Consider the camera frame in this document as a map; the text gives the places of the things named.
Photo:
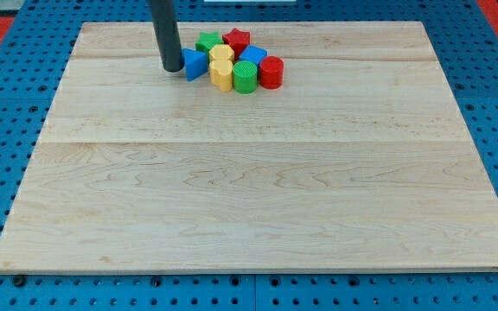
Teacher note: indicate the green cylinder block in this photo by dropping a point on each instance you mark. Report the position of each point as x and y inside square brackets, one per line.
[245, 75]

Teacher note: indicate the yellow heart block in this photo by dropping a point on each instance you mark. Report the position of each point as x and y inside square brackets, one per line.
[221, 74]

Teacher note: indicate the red cylinder block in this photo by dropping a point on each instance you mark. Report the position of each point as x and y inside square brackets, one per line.
[271, 72]

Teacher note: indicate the blue cube block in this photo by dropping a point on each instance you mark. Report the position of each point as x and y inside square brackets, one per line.
[253, 54]

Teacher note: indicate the yellow hexagon block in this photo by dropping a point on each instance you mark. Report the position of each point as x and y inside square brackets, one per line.
[221, 52]

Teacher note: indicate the blue triangle block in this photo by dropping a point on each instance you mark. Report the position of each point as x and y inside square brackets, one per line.
[195, 62]

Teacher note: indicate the light wooden board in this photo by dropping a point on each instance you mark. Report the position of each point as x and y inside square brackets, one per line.
[360, 162]

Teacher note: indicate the red star block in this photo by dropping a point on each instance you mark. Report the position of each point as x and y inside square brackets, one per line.
[237, 40]

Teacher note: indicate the green star block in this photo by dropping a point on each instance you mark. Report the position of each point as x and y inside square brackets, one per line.
[207, 40]

